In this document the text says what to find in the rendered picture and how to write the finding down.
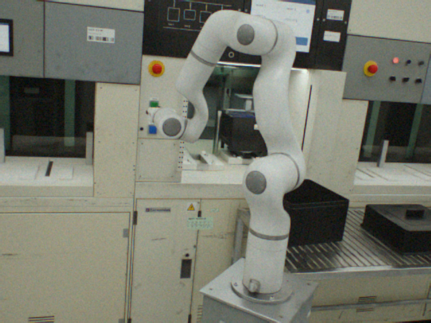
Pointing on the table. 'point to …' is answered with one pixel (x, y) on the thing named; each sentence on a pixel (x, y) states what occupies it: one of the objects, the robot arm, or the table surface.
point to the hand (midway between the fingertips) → (158, 110)
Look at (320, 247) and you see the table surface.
